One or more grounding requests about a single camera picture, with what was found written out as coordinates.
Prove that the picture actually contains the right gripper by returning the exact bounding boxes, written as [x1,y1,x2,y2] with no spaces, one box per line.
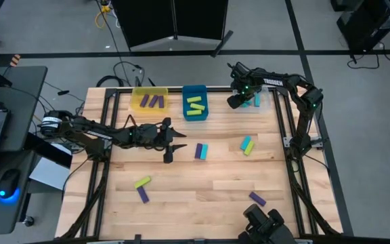
[226,62,263,110]

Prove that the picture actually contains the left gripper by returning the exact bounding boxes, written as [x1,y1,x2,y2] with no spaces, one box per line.
[133,117,188,165]

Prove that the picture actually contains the blue plastic bin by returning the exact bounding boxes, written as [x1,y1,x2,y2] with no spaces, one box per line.
[181,84,210,122]

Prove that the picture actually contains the clear plastic bin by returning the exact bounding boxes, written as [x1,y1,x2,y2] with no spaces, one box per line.
[232,85,271,114]

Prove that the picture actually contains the yellow translucent plastic bin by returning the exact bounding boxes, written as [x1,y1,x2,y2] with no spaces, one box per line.
[129,86,169,115]

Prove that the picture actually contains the black folding room divider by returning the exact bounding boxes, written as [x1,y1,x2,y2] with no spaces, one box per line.
[111,0,235,58]

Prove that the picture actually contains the black flat panel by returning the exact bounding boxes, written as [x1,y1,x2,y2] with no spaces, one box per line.
[24,131,74,169]

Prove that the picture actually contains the black equipment cart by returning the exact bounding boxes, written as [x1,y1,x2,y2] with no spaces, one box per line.
[329,0,390,64]

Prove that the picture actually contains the black desk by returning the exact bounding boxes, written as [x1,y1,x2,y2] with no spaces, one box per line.
[0,65,49,235]

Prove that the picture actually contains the black computer mouse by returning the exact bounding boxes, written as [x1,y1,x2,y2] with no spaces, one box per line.
[0,168,22,205]

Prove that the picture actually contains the orange striped tag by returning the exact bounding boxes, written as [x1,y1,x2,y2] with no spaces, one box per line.
[9,53,22,68]

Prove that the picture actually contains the black coiled arm cable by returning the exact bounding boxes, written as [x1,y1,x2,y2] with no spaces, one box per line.
[95,60,156,88]

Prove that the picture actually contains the thin black floor cable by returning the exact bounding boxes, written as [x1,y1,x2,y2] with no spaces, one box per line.
[95,0,130,87]

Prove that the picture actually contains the black looped floor cable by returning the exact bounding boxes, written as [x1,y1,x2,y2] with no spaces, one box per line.
[346,42,390,70]

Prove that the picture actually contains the yellow floor cable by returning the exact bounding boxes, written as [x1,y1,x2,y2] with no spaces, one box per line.
[94,3,111,30]

